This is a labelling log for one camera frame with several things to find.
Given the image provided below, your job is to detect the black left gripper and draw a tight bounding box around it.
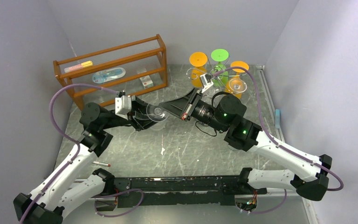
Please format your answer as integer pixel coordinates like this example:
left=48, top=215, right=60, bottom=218
left=102, top=96, right=166, bottom=131

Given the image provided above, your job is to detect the clear plastic wine glass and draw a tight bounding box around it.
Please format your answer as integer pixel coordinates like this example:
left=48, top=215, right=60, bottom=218
left=227, top=78, right=248, bottom=95
left=146, top=104, right=169, bottom=131

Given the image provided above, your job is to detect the orange plastic goblet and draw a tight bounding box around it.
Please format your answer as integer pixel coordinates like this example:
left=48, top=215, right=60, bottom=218
left=189, top=52, right=208, bottom=88
left=224, top=61, right=249, bottom=99

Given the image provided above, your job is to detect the green plastic goblet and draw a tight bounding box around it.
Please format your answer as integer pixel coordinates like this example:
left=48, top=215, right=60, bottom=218
left=211, top=49, right=229, bottom=86

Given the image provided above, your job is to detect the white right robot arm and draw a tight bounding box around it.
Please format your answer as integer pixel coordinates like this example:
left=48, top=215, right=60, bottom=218
left=159, top=89, right=332, bottom=201

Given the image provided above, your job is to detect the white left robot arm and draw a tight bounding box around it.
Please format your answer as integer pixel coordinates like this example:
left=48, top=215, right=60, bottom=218
left=14, top=96, right=155, bottom=224

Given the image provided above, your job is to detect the chrome wine glass rack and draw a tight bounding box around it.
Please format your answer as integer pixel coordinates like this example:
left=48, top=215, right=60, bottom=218
left=186, top=54, right=235, bottom=92

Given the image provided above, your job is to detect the orange wooden shelf rack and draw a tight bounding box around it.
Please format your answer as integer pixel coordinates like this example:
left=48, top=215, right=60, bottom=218
left=53, top=34, right=169, bottom=96

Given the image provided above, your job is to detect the small white box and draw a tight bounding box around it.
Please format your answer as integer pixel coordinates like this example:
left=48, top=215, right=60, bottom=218
left=139, top=75, right=154, bottom=89

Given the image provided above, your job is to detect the red grey marker pen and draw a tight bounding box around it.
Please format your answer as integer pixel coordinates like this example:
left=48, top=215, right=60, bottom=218
left=92, top=161, right=110, bottom=167

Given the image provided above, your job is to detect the yellow pink highlighter pen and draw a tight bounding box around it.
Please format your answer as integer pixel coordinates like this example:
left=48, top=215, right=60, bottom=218
left=64, top=61, right=93, bottom=73

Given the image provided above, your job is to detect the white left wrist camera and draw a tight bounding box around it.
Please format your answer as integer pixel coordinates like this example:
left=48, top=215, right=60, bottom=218
left=115, top=95, right=136, bottom=120

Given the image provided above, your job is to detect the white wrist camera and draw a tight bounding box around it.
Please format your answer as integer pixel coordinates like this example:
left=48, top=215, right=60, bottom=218
left=115, top=95, right=136, bottom=120
left=200, top=73, right=213, bottom=94

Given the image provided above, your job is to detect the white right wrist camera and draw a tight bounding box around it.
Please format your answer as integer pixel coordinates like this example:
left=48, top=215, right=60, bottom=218
left=200, top=73, right=213, bottom=94

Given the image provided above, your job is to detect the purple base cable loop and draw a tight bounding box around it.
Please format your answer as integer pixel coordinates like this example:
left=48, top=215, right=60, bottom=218
left=94, top=189, right=144, bottom=218

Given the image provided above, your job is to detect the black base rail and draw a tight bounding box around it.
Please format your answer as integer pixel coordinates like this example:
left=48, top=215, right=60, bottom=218
left=99, top=175, right=255, bottom=208

